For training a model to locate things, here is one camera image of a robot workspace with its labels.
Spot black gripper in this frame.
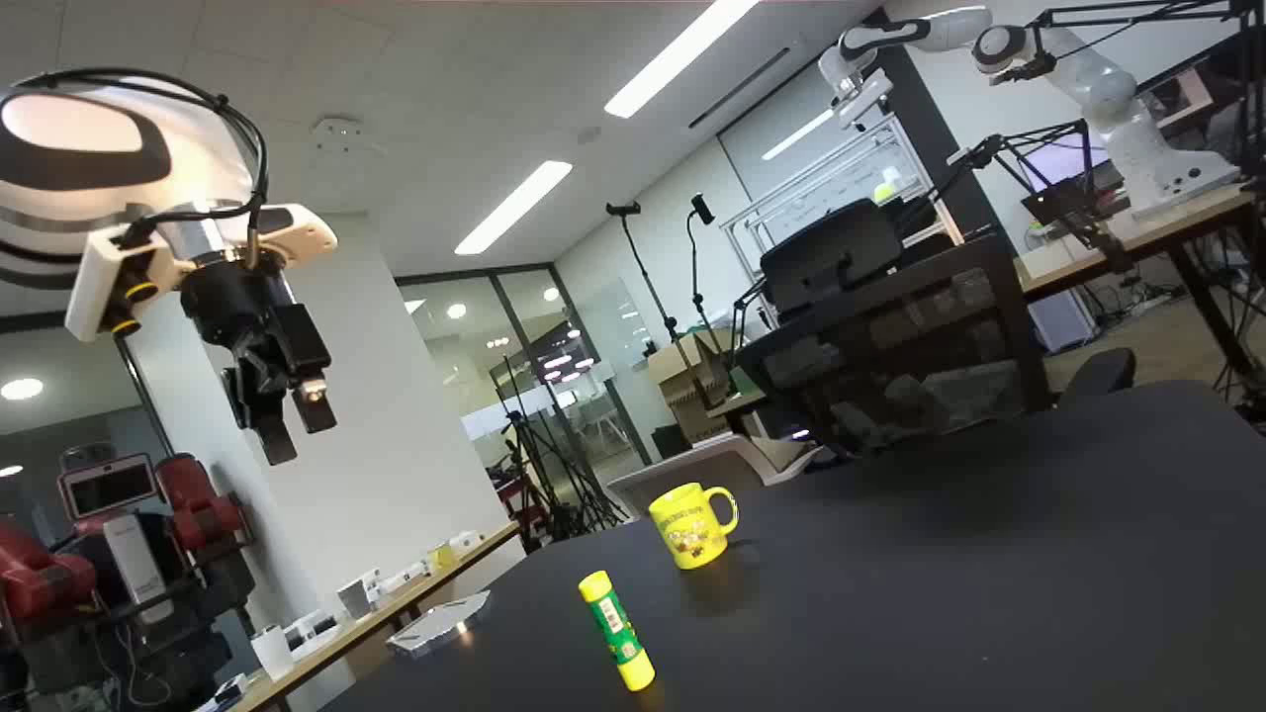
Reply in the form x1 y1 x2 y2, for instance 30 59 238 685
177 258 339 470

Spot yellow mug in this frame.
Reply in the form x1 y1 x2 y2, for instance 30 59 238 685
644 480 743 576

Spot white framed screen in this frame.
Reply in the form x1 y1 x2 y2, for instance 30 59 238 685
57 449 164 527

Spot long wooden side table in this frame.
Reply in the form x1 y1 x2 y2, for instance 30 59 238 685
196 518 527 712

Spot white paper tray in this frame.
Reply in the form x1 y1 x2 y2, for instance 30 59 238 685
386 585 496 658

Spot round smoke detector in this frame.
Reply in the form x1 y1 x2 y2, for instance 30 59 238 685
309 112 368 159

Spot short ceiling light strip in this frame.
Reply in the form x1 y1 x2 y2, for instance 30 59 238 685
452 159 577 261

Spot tall black light stand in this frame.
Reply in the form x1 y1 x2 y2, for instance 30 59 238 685
603 196 703 400

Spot cardboard boxes stack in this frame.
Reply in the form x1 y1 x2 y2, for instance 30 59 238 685
640 331 731 449

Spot long ceiling light strip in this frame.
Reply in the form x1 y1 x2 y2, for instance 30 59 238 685
603 0 763 122

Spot black box on rack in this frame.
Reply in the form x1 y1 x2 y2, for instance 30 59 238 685
756 195 909 315

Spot black metal shelf rack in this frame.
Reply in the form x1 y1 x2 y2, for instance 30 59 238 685
728 233 1055 461

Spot black office chair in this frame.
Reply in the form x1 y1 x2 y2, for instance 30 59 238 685
1055 344 1144 408

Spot wooden top workbench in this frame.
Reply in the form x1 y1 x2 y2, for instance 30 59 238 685
1011 176 1266 400

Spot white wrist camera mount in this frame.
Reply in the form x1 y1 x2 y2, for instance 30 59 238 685
59 196 345 348

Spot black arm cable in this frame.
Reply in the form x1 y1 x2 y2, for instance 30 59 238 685
0 68 277 271

